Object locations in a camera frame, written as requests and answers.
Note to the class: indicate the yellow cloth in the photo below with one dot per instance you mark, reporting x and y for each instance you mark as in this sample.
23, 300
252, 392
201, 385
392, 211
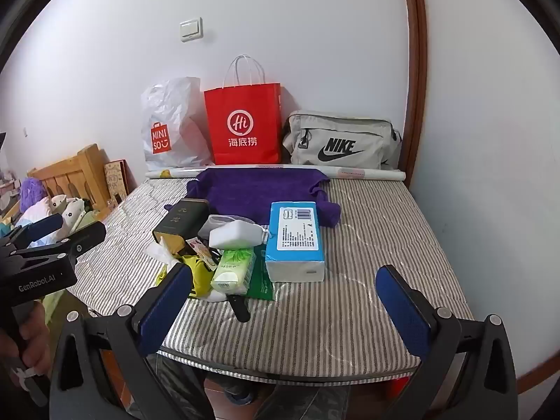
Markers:
199, 278

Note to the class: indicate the patterned flat box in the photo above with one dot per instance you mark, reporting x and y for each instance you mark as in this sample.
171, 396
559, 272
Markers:
116, 181

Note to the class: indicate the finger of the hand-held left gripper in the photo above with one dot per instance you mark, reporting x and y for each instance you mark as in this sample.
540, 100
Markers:
43, 225
83, 238

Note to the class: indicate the white green soft toy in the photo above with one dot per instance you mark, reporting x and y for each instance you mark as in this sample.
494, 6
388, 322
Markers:
157, 251

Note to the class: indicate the blue tissue pack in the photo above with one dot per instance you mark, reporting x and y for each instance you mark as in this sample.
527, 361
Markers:
295, 236

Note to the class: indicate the wooden headboard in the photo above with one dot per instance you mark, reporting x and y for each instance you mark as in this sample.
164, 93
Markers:
83, 170

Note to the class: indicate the white foam block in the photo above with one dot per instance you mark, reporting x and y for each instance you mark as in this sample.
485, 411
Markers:
234, 234

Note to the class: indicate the fruit print packet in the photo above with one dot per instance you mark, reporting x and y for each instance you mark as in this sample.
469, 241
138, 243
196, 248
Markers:
197, 246

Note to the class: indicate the white wall switch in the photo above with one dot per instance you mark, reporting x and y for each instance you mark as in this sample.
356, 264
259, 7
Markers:
191, 29

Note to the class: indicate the grey sling bag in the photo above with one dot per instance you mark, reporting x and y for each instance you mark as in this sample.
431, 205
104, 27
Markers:
341, 140

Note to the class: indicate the small green tissue pack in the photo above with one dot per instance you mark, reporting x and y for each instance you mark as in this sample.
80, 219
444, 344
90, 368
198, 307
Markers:
232, 271

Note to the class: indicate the red paper bag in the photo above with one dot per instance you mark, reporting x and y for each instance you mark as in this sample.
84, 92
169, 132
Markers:
243, 122

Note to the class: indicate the white green plush toy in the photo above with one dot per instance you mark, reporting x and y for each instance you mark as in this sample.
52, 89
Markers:
70, 212

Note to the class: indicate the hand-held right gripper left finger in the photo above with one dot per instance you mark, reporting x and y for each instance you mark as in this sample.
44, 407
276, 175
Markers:
164, 308

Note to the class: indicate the dark green box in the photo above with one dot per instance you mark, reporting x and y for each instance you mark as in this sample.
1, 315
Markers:
181, 223

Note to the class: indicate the striped mattress pad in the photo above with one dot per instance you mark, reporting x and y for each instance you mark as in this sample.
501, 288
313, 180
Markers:
332, 315

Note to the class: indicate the green sachet packet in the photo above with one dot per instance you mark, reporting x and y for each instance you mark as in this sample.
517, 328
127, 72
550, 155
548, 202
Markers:
261, 282

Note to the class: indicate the white paper roll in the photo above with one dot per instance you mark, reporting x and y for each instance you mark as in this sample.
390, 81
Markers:
372, 175

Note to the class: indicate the person's left hand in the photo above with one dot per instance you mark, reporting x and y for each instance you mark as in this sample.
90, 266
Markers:
37, 330

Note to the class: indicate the brown wooden door frame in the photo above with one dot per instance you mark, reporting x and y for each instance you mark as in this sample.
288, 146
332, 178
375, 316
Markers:
415, 74

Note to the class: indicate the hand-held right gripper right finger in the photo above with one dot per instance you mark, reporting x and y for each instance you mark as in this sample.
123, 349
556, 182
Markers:
402, 310

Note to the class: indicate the purple towel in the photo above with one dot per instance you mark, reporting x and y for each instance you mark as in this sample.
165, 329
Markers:
253, 192

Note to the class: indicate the white plastic shopping bag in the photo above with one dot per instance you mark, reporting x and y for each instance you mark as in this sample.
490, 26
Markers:
175, 113

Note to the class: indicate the purple plush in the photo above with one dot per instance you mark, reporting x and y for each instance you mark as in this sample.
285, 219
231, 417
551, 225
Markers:
33, 192

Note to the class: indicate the person's camouflage pants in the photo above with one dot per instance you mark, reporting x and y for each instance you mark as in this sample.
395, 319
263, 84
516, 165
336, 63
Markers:
280, 402

